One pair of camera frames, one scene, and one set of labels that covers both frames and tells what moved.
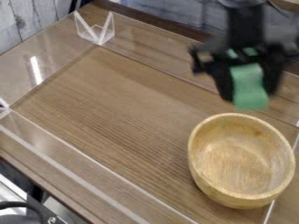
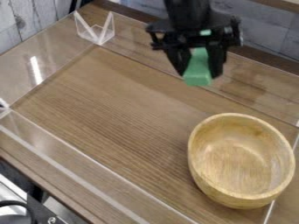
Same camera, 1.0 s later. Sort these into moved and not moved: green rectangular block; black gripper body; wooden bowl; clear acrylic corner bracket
Moved: green rectangular block; black gripper body
Not moved: wooden bowl; clear acrylic corner bracket
